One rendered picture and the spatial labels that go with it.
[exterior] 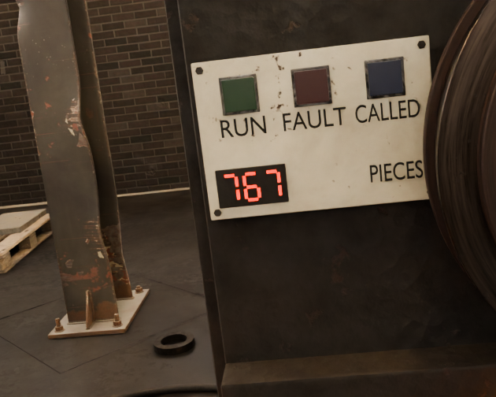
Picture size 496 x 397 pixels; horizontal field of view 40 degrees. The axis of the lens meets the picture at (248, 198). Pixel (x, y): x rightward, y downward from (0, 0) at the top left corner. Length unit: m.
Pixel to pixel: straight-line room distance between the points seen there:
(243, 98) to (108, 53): 6.23
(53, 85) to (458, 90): 2.84
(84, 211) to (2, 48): 4.11
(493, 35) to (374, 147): 0.20
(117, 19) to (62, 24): 3.63
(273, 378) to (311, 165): 0.25
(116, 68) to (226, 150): 6.20
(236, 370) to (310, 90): 0.35
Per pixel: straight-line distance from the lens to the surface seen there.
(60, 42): 3.34
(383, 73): 0.76
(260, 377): 0.82
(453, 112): 0.64
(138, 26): 6.90
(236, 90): 0.76
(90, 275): 3.49
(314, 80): 0.75
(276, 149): 0.76
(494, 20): 0.65
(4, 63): 7.32
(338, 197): 0.78
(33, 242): 5.45
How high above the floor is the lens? 1.24
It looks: 12 degrees down
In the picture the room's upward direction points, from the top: 7 degrees counter-clockwise
